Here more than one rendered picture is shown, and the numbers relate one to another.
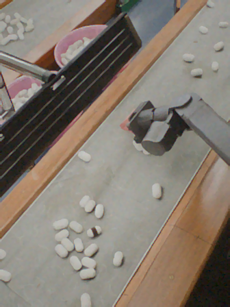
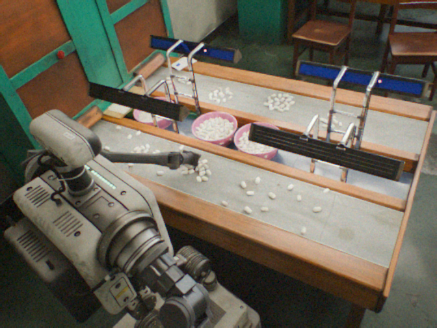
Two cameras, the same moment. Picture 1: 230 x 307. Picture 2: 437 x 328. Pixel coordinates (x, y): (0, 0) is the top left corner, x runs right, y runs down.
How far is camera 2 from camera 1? 1.81 m
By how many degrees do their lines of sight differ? 56
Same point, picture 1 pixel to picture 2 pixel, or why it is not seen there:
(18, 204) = (156, 132)
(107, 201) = not seen: hidden behind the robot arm
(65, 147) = (184, 139)
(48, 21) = (291, 116)
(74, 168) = (176, 146)
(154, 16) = (324, 170)
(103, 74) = (158, 111)
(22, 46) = (263, 112)
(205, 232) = not seen: hidden behind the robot
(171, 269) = not seen: hidden behind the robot
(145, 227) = (144, 172)
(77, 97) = (146, 107)
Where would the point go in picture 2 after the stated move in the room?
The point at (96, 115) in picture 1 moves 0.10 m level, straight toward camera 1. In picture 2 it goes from (204, 146) to (186, 150)
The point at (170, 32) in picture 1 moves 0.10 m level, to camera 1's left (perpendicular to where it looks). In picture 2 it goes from (279, 168) to (275, 155)
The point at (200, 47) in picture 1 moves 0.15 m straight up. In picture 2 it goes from (272, 187) to (272, 165)
